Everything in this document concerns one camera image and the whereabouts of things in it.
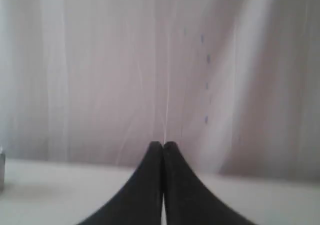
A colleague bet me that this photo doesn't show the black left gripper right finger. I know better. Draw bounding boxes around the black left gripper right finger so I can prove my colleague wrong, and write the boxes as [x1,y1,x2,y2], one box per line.
[163,141,252,225]

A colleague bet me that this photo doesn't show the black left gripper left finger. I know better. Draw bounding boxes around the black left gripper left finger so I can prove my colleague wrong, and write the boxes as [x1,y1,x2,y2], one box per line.
[80,141,163,225]

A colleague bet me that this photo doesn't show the straight steel cup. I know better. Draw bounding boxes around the straight steel cup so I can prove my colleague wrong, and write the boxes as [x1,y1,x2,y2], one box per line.
[0,147,6,193]

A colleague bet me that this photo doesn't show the white curtain backdrop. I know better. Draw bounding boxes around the white curtain backdrop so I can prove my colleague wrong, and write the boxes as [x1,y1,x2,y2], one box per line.
[0,0,320,181]

